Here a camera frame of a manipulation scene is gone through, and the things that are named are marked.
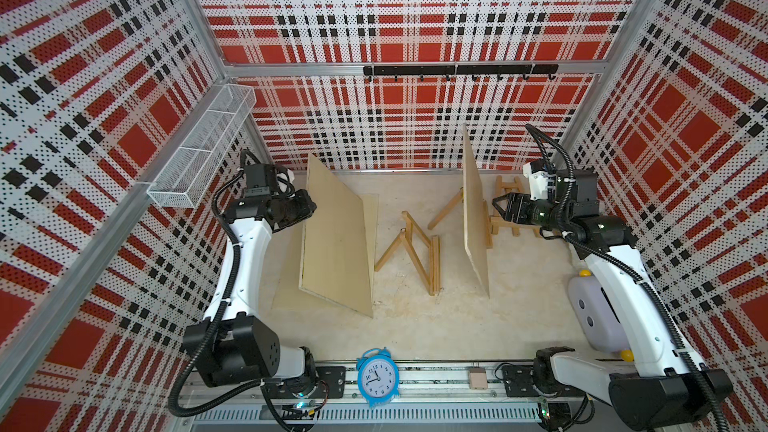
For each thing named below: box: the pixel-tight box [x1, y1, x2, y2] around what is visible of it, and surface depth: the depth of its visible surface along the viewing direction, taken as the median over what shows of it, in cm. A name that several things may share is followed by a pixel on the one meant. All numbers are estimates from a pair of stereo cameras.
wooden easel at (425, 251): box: [374, 211, 441, 296], surface depth 88 cm
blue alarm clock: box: [356, 347, 401, 408], surface depth 74 cm
